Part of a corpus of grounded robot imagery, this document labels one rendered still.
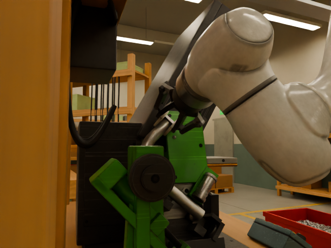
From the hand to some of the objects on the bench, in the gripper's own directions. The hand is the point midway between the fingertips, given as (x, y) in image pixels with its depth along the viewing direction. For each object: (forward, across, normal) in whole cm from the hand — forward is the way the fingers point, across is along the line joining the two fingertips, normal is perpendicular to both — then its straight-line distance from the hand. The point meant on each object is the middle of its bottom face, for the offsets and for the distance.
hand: (165, 123), depth 77 cm
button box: (+5, -48, +3) cm, 48 cm away
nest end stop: (+4, -30, +13) cm, 33 cm away
